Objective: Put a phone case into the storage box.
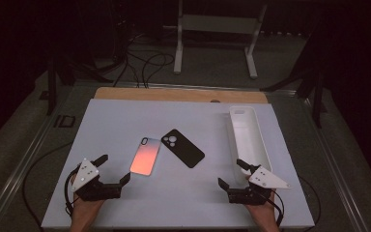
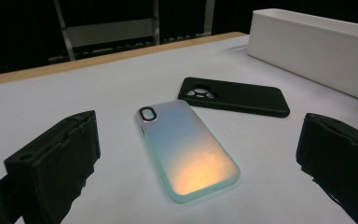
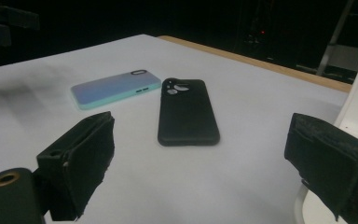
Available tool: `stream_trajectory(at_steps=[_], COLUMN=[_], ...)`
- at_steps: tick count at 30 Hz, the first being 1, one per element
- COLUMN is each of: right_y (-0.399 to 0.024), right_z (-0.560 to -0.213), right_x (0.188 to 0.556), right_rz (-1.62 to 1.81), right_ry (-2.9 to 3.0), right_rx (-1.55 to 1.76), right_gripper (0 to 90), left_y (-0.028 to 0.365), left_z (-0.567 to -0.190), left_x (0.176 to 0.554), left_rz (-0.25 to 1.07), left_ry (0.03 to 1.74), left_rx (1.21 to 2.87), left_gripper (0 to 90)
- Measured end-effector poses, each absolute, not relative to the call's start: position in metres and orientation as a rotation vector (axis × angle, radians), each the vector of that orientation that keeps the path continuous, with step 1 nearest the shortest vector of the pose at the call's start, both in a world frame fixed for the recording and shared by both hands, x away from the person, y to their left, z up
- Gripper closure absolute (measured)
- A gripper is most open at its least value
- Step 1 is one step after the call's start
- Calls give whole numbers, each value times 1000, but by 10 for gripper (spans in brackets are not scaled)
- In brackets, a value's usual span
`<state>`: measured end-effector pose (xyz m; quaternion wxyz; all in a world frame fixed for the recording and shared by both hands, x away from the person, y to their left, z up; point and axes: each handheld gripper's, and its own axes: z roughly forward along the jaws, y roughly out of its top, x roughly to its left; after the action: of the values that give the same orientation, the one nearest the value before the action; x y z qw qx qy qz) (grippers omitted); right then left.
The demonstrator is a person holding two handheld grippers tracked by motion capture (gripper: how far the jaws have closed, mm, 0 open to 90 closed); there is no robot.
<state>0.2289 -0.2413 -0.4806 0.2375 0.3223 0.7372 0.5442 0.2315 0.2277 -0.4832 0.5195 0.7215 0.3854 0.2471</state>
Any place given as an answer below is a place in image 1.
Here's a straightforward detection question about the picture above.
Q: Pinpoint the black looped floor cable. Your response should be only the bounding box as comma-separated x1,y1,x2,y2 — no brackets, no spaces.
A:
112,32,176,89

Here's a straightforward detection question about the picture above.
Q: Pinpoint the right hand-held gripper cable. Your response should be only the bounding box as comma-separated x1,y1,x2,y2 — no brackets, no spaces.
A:
266,189,286,227

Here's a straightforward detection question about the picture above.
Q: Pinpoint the white plastic bin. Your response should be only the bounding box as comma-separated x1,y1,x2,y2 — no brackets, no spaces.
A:
227,105,273,189

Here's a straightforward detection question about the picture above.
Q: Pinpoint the black phone case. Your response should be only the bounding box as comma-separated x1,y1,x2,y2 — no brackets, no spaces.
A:
160,129,206,169

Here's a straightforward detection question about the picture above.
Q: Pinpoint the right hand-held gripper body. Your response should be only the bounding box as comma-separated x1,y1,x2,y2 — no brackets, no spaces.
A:
226,165,291,206

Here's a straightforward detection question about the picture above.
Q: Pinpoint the left hand-held gripper cable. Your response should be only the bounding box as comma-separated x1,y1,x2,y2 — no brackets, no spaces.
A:
63,163,82,218

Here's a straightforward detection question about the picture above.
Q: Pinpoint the person's left hand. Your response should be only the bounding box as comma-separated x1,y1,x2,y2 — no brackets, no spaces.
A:
70,173,106,222

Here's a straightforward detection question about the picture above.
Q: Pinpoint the person's right hand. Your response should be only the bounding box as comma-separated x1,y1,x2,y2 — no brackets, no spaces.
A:
244,190,280,224

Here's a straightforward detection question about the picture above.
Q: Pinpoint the hand-held gripper cable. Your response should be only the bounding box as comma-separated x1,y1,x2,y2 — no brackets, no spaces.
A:
63,163,82,218
266,189,286,227

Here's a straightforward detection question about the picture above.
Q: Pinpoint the long black floor cable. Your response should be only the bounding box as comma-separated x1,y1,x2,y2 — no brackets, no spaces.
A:
21,141,73,228
298,175,322,227

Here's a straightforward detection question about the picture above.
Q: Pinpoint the pink gradient phone case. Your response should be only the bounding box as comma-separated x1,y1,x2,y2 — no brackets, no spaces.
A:
128,136,162,177

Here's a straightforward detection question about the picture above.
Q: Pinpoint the black metal stand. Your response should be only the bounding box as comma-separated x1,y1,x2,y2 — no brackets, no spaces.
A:
39,57,114,116
260,32,328,130

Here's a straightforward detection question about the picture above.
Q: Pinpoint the metal floor rail frame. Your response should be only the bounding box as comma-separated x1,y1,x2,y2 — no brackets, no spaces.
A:
0,80,371,232

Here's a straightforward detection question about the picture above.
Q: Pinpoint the wooden table board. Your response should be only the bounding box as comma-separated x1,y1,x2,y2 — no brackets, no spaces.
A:
94,86,269,104

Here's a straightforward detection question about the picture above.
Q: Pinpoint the white metal stand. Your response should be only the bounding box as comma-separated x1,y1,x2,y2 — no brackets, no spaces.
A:
173,0,269,80

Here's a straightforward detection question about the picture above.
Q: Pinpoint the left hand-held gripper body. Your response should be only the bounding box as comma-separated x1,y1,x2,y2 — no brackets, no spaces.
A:
71,158,124,203

